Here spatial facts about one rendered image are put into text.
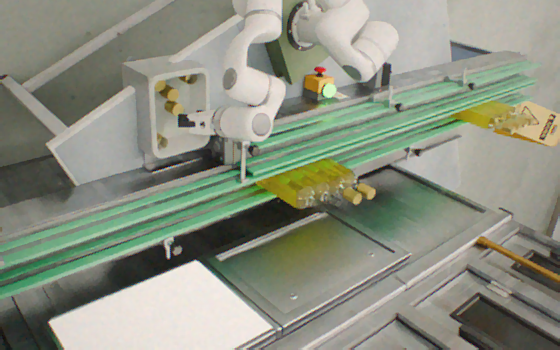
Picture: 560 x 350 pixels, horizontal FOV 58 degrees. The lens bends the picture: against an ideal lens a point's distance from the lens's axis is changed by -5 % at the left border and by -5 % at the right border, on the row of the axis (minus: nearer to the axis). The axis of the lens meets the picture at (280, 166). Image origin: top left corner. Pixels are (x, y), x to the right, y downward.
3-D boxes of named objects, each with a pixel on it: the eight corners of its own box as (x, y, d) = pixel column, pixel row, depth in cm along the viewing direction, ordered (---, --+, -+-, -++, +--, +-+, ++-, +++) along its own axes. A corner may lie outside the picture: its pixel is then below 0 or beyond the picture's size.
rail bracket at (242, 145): (223, 172, 147) (250, 190, 138) (223, 116, 139) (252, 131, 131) (232, 170, 149) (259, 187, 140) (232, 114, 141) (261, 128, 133)
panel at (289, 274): (41, 329, 115) (104, 435, 92) (39, 319, 113) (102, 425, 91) (325, 211, 168) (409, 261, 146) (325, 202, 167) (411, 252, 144)
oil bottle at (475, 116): (448, 115, 218) (508, 138, 200) (450, 103, 216) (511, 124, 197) (455, 113, 222) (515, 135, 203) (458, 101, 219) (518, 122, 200)
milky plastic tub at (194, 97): (139, 149, 141) (154, 161, 135) (134, 69, 131) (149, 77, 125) (193, 135, 152) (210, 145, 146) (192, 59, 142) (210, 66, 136)
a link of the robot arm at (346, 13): (348, -28, 128) (309, 13, 125) (407, 42, 135) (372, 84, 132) (330, -17, 137) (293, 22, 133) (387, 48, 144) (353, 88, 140)
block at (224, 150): (209, 158, 151) (223, 167, 146) (208, 127, 146) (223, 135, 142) (219, 155, 153) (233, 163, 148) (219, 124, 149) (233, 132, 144)
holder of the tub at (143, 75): (140, 166, 144) (153, 177, 139) (134, 69, 132) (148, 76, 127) (193, 151, 154) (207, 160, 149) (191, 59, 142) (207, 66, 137)
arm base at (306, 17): (284, 5, 146) (324, 13, 136) (315, -12, 152) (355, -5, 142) (295, 53, 156) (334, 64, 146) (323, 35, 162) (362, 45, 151)
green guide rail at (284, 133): (236, 141, 146) (254, 151, 140) (236, 137, 145) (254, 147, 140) (526, 62, 250) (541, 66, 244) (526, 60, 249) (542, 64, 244)
